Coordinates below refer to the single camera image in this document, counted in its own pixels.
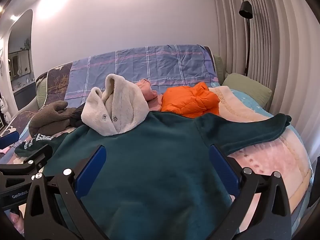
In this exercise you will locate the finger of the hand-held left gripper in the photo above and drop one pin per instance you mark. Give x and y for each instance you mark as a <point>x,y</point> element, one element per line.
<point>37,157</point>
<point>8,141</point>

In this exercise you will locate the white cat figurine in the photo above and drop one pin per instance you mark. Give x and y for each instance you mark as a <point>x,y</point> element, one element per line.
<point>5,111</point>

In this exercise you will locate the black garment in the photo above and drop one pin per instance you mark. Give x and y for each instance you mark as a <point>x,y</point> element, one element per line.
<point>76,117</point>

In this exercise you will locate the blue plaid sheet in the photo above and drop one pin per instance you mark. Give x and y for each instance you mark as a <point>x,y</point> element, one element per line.
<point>150,65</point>

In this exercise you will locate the brown fleece garment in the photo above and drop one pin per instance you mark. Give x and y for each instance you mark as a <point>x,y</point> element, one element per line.
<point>47,117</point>

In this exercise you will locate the light blue star sheet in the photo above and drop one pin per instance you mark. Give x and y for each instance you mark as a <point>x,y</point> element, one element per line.
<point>252,105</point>

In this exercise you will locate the pink garment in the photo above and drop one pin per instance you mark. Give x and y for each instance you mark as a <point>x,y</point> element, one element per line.
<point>147,90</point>

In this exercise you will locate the black floor lamp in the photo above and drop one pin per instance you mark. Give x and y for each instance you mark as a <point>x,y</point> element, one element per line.
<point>245,11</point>

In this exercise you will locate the orange puffer jacket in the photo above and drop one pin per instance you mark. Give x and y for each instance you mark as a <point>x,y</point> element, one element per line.
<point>187,100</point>

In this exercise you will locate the beige curtain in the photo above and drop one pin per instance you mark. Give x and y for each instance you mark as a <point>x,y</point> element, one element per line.
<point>275,42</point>

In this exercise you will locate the arched wall mirror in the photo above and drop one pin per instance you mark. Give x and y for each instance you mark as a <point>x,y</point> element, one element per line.
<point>20,55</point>

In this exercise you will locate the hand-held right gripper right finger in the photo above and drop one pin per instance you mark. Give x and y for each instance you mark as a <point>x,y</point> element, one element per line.
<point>223,172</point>

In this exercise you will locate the teal fleece hoodie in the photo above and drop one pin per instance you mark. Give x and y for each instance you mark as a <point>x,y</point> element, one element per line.
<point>150,167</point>

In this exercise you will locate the green headboard cushion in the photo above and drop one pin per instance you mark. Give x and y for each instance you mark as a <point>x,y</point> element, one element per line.
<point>220,67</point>

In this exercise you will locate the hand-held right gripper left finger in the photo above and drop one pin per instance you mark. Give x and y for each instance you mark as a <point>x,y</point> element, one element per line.
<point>90,172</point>

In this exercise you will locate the cream pink blanket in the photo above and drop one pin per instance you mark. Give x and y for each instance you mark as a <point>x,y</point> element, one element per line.
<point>262,160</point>

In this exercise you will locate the person's left hand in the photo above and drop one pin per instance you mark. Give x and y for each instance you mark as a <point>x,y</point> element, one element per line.
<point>17,221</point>

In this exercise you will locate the green pillow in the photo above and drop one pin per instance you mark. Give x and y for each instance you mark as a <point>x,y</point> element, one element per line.
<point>250,90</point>

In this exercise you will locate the dark floral quilt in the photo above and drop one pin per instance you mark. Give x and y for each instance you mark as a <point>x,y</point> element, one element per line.
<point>58,80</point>

